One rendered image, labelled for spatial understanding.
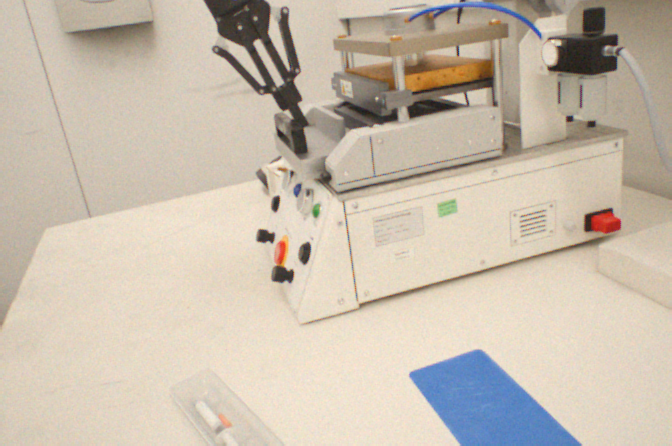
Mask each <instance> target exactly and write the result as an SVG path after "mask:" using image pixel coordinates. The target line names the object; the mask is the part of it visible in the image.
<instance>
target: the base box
mask: <svg viewBox="0 0 672 446"><path fill-rule="evenodd" d="M622 156H623V137H618V138H614V139H610V140H605V141H601V142H596V143H592V144H588V145H583V146H579V147H574V148H570V149H566V150H561V151H557V152H553V153H548V154H544V155H539V156H535V157H531V158H526V159H522V160H517V161H513V162H509V163H504V164H500V165H496V166H491V167H487V168H482V169H478V170H474V171H469V172H465V173H461V174H456V175H452V176H447V177H443V178H439V179H434V180H430V181H425V182H421V183H417V184H412V185H408V186H404V187H399V188H395V189H390V190H386V191H382V192H377V193H373V194H368V195H364V196H360V197H355V198H351V199H347V200H342V201H339V200H338V199H337V198H336V197H335V196H334V195H333V194H332V193H331V192H330V191H329V190H328V189H327V188H326V187H325V188H326V189H327V190H328V191H329V192H330V193H331V194H332V195H333V198H332V201H331V204H330V208H329V211H328V214H327V218H326V221H325V225H324V228H323V231H322V235H321V238H320V241H319V245H318V248H317V251H316V255H315V258H314V261H313V265H312V268H311V271H310V275H309V278H308V282H307V285H306V288H305V292H304V295H303V298H302V302H301V305H300V308H299V312H298V315H297V318H298V320H299V323H300V324H303V323H307V322H310V321H314V320H318V319H321V318H325V317H328V316H332V315H336V314H339V313H343V312H346V311H350V310H354V309H357V308H359V304H360V303H363V302H367V301H370V300H374V299H378V298H381V297H385V296H389V295H392V294H396V293H400V292H403V291H407V290H410V289H414V288H418V287H421V286H425V285H429V284H432V283H436V282H440V281H443V280H447V279H450V278H454V277H458V276H461V275H465V274H469V273H472V272H476V271H480V270H483V269H487V268H490V267H494V266H498V265H501V264H505V263H509V262H512V261H516V260H520V259H523V258H527V257H530V256H534V255H538V254H541V253H545V252H549V251H552V250H556V249H560V248H563V247H567V246H570V245H574V244H578V243H581V242H585V241H589V240H592V239H596V238H600V237H603V236H607V235H610V234H614V233H618V232H619V230H621V219H620V205H621V181H622Z"/></svg>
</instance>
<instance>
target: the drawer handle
mask: <svg viewBox="0 0 672 446"><path fill-rule="evenodd" d="M274 120H275V128H276V134H277V136H278V137H283V136H287V137H288V138H289V139H290V140H291V141H292V146H293V152H294V154H295V155H297V154H302V153H307V152H308V148H307V142H306V135H305V132H304V128H303V127H302V126H301V125H300V124H298V123H297V122H296V121H294V120H293V119H292V118H290V117H289V116H288V115H286V114H285V113H284V112H280V113H276V114H275V115H274Z"/></svg>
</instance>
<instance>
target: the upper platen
mask: <svg viewBox="0 0 672 446"><path fill-rule="evenodd" d="M403 57H404V68H405V79H406V88H407V89H411V90H412V98H413V102H417V101H423V100H428V99H433V98H438V97H444V96H449V95H454V94H459V93H464V92H470V91H475V90H480V89H485V88H491V87H492V79H491V60H490V59H480V58H469V57H459V56H448V55H438V54H429V55H423V52H420V53H414V54H408V55H403ZM345 72H347V73H351V74H355V75H359V76H363V77H367V78H371V79H375V80H379V81H383V82H387V83H389V91H391V90H395V86H394V76H393V66H392V61H388V62H382V63H377V64H371V65H365V66H359V67H353V68H347V69H345Z"/></svg>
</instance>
